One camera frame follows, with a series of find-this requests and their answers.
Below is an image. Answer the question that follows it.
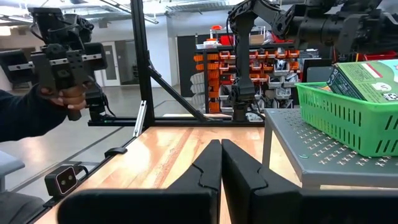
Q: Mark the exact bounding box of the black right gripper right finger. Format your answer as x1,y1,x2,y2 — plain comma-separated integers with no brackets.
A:
222,139,398,224

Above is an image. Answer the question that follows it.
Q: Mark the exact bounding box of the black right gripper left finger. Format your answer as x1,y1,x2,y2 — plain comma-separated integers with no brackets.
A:
57,139,222,224

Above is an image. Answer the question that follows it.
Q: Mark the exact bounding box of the green marker box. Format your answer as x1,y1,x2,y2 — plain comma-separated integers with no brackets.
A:
326,58,398,103

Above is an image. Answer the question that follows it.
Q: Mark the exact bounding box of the grey office chair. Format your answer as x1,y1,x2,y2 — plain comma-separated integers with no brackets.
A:
0,151,46,224

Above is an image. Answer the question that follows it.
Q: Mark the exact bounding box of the grey perforated metal shelf riser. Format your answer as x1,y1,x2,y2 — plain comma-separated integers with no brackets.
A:
262,108,398,190

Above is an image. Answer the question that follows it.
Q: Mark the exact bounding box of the black table clamp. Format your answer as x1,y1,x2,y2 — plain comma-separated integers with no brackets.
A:
104,146,128,158

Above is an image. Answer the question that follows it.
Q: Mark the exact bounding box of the green plastic mesh basket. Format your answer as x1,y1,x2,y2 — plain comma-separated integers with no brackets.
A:
295,81,398,157

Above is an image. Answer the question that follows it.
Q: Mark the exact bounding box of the orange parts bin rack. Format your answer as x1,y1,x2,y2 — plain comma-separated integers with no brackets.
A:
192,24,312,114

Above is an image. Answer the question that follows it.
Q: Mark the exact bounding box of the person's hand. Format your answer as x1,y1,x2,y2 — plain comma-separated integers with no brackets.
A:
39,85,88,111

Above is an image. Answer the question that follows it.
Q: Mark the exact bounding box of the silver metal bracket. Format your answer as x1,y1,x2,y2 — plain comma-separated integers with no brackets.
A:
132,100,147,138

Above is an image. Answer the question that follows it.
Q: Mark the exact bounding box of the black table-level camera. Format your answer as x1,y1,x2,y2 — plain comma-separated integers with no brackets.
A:
44,164,78,197

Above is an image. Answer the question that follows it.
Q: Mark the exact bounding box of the black aluminium frame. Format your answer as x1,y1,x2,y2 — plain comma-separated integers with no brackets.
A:
88,0,265,128

